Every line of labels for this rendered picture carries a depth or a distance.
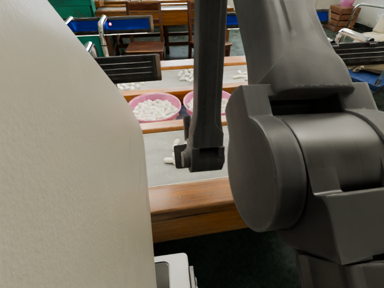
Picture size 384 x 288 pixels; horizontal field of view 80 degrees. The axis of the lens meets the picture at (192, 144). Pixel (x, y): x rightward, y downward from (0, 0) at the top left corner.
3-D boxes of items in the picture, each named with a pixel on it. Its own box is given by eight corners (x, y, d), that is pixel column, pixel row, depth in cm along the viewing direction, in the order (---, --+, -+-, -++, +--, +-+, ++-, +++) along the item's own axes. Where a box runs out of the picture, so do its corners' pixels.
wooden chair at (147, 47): (131, 88, 293) (116, 7, 234) (136, 74, 325) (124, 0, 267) (166, 87, 294) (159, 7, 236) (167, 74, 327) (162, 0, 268)
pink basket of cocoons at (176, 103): (191, 126, 115) (191, 110, 109) (141, 143, 105) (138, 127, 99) (167, 103, 133) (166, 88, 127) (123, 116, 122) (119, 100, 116)
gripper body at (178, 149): (172, 145, 65) (174, 145, 57) (208, 142, 66) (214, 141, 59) (175, 168, 65) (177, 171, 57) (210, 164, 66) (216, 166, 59)
